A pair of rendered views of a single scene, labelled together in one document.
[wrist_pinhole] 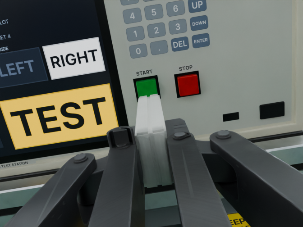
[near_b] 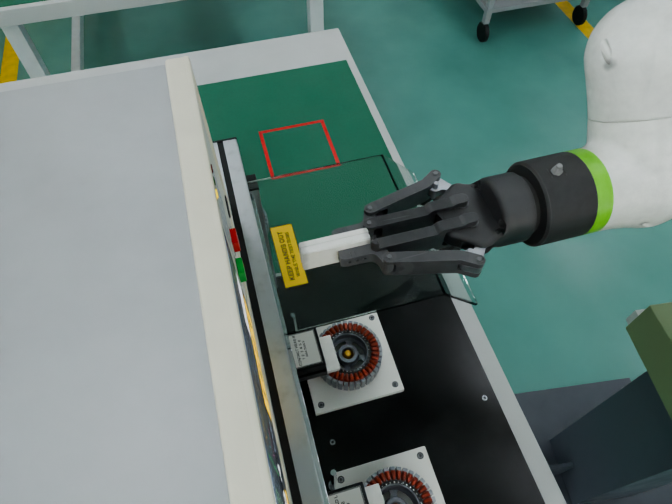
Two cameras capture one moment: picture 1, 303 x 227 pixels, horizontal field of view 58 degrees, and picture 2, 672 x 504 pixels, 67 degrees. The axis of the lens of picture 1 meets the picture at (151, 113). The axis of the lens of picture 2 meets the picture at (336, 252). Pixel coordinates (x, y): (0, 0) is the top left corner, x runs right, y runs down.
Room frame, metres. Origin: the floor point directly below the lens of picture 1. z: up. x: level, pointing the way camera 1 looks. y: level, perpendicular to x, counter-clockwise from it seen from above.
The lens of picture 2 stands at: (0.24, 0.27, 1.60)
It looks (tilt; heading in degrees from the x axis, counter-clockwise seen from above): 56 degrees down; 253
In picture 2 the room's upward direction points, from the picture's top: straight up
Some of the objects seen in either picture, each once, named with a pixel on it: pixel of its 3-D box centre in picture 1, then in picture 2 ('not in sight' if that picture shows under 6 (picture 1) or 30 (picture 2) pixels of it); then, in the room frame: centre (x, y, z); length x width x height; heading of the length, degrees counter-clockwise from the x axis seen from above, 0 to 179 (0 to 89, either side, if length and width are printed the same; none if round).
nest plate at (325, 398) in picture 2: not in sight; (347, 360); (0.12, -0.03, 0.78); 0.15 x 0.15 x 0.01; 88
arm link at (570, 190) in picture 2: not in sight; (542, 202); (-0.08, 0.01, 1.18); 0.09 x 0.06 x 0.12; 88
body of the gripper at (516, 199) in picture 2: not in sight; (479, 215); (-0.01, 0.01, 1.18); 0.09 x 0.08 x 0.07; 178
